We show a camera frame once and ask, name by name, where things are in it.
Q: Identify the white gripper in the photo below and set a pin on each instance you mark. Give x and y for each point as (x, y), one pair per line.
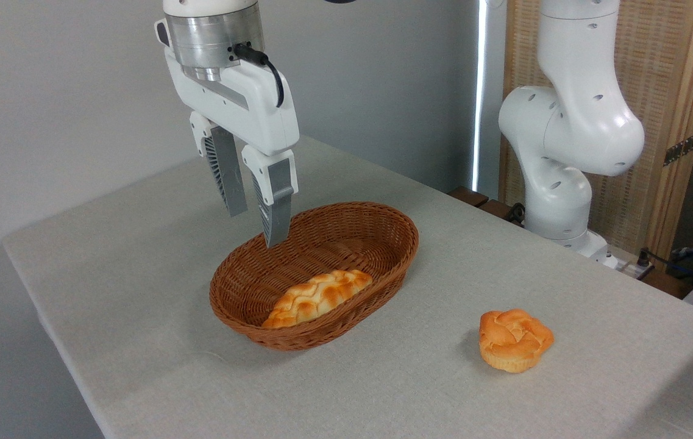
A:
(255, 103)

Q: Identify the grey tablecloth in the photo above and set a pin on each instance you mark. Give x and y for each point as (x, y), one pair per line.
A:
(139, 274)

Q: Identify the wooden woven folding screen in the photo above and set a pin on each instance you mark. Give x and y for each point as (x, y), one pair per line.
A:
(663, 73)

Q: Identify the white power strip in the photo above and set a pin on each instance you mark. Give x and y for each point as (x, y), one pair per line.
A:
(629, 268)

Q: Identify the long braided bread loaf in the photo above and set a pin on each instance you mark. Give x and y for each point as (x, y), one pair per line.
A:
(316, 297)

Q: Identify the brown woven wicker basket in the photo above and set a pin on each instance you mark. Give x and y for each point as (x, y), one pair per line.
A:
(358, 238)

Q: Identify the round knotted bread bun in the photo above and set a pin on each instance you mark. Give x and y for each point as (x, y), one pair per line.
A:
(514, 338)

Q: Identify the dark wooden base board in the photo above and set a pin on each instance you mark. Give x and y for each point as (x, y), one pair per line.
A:
(471, 196)

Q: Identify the metal screen hinge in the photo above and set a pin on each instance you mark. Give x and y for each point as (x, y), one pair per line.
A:
(681, 149)

